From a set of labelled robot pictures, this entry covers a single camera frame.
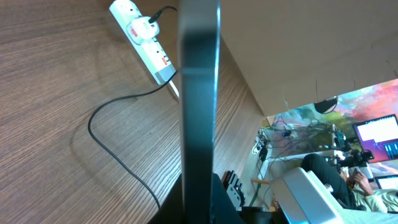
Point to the Galaxy S25 smartphone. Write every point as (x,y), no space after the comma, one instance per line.
(199,60)

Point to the white power strip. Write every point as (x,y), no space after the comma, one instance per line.
(151,52)

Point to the computer monitor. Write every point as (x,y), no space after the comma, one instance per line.
(378,136)

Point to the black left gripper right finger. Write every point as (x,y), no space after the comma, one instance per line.
(222,210)

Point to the white background desk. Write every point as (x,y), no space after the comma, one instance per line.
(292,160)

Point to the white USB wall charger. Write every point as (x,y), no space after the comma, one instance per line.
(141,30)

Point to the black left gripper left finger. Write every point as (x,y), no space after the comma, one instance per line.
(171,211)

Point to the seated person in background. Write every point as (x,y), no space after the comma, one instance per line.
(354,191)

